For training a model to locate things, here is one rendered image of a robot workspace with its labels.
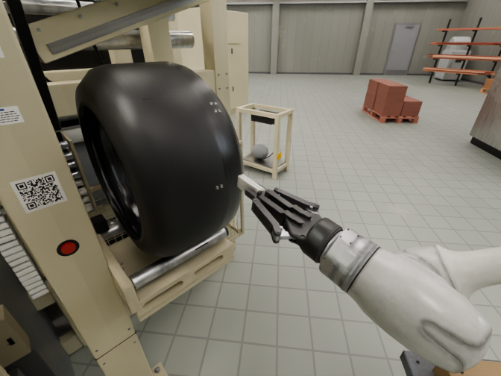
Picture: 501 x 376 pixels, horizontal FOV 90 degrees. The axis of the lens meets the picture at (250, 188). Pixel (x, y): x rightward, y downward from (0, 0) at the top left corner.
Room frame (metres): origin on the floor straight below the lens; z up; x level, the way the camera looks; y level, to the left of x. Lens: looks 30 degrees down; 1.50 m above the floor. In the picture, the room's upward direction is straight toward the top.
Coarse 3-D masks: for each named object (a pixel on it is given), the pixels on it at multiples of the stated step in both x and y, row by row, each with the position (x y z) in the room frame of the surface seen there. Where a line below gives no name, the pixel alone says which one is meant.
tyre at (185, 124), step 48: (96, 96) 0.57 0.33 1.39; (144, 96) 0.56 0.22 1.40; (192, 96) 0.62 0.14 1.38; (96, 144) 0.82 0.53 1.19; (144, 144) 0.49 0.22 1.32; (192, 144) 0.53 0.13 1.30; (144, 192) 0.46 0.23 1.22; (192, 192) 0.49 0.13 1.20; (240, 192) 0.59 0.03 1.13; (144, 240) 0.50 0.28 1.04; (192, 240) 0.51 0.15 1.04
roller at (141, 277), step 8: (224, 232) 0.69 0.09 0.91; (208, 240) 0.64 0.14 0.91; (216, 240) 0.66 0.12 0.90; (192, 248) 0.60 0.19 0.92; (200, 248) 0.61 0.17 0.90; (176, 256) 0.57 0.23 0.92; (184, 256) 0.58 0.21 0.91; (192, 256) 0.60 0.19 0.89; (152, 264) 0.53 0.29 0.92; (160, 264) 0.53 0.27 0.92; (168, 264) 0.54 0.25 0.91; (176, 264) 0.55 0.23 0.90; (136, 272) 0.50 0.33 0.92; (144, 272) 0.50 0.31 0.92; (152, 272) 0.51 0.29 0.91; (160, 272) 0.52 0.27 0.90; (136, 280) 0.48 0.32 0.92; (144, 280) 0.49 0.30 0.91; (152, 280) 0.50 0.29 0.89; (136, 288) 0.47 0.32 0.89
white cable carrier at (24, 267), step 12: (0, 216) 0.41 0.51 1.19; (0, 228) 0.40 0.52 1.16; (12, 228) 0.44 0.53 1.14; (0, 240) 0.40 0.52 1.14; (12, 240) 0.41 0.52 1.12; (12, 252) 0.40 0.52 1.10; (24, 252) 0.41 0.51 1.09; (12, 264) 0.39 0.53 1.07; (24, 264) 0.41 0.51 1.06; (36, 264) 0.45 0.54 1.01; (24, 276) 0.40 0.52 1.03; (36, 276) 0.41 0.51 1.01; (36, 288) 0.40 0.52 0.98
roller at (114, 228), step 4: (112, 224) 0.72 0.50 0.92; (116, 224) 0.72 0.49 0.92; (120, 224) 0.72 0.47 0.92; (112, 228) 0.70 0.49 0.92; (116, 228) 0.71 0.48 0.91; (120, 228) 0.71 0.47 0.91; (104, 232) 0.68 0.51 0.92; (108, 232) 0.69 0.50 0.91; (112, 232) 0.69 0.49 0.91; (116, 232) 0.70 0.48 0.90; (120, 232) 0.71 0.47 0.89; (104, 236) 0.67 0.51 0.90; (108, 236) 0.68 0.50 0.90; (112, 236) 0.69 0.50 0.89; (104, 240) 0.68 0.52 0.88
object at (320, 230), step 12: (300, 216) 0.37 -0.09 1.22; (312, 216) 0.37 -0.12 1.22; (288, 228) 0.34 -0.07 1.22; (300, 228) 0.34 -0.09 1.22; (312, 228) 0.32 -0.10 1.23; (324, 228) 0.32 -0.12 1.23; (336, 228) 0.32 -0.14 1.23; (300, 240) 0.32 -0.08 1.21; (312, 240) 0.31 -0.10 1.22; (324, 240) 0.30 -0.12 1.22; (312, 252) 0.30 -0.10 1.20
